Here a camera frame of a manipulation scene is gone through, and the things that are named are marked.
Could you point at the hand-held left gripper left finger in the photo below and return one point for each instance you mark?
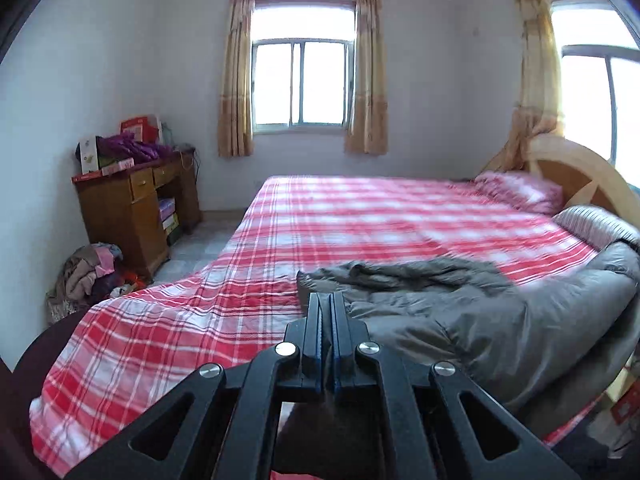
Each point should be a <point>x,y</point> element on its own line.
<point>315,350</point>

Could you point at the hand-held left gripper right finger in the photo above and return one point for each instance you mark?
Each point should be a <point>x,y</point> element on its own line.
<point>340,350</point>

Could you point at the grey puffer jacket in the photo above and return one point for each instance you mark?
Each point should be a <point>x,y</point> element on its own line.
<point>475,320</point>

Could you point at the pile of mixed clothes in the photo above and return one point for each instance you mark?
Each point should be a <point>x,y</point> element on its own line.
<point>85,275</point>

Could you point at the bed with red plaid sheet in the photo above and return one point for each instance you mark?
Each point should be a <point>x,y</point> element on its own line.
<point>350,220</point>

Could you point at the stack of colourful boxes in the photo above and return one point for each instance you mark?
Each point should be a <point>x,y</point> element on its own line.
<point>167,215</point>

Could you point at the brown wooden desk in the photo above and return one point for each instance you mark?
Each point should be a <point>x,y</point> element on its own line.
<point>120,215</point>

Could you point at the folded pink quilt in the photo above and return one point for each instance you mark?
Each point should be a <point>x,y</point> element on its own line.
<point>520,190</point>

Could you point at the clear plastic bottle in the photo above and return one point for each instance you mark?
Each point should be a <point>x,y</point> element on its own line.
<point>166,135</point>

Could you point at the sliding glass window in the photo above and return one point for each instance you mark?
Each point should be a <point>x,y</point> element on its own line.
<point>300,85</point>

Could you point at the beige patterned curtain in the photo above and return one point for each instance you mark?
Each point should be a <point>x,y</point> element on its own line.
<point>235,85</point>
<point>367,85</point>

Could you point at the purple puffer jacket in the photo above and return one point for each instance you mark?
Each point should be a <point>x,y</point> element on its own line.
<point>130,147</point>

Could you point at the flat red box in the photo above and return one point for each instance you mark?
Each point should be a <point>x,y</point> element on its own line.
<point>107,168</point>

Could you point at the striped pillow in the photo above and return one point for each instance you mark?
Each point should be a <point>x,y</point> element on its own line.
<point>595,225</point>

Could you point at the red cardboard box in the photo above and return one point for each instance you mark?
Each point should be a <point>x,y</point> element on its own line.
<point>137,127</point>

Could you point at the dark wooden footboard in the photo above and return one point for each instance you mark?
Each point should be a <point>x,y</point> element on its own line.
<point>30,375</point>

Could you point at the light wooden headboard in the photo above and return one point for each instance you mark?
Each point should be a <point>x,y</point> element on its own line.
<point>565,160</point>

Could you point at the white upright box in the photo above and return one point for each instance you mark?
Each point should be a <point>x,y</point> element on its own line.
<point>89,157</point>

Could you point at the large bright window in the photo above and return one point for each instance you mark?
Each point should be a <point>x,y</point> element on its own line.
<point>585,100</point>

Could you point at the long beige tied curtain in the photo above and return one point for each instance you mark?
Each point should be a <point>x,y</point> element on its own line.
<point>537,60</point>

